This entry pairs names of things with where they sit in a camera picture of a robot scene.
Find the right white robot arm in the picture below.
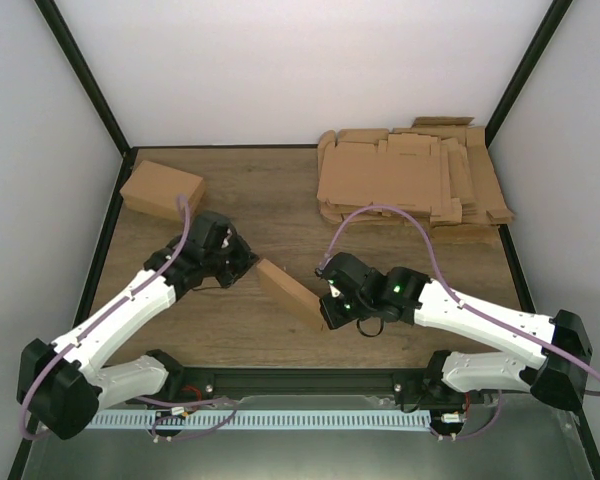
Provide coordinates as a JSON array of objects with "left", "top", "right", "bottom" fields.
[{"left": 316, "top": 252, "right": 593, "bottom": 411}]

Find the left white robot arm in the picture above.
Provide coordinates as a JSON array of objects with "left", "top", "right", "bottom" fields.
[{"left": 16, "top": 211, "right": 258, "bottom": 440}]

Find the folded brown cardboard box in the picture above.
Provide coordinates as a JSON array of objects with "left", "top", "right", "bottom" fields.
[{"left": 120, "top": 160, "right": 206, "bottom": 222}]

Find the stack of flat cardboard blanks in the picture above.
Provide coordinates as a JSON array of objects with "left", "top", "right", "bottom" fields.
[{"left": 316, "top": 117, "right": 514, "bottom": 239}]

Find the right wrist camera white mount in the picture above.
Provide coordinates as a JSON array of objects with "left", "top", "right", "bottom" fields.
[{"left": 328, "top": 280, "right": 341, "bottom": 298}]

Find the black aluminium frame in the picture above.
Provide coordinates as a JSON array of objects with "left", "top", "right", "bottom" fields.
[{"left": 9, "top": 1, "right": 600, "bottom": 479}]

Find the light blue slotted cable duct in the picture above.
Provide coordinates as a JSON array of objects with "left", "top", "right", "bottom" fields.
[{"left": 88, "top": 409, "right": 431, "bottom": 432}]

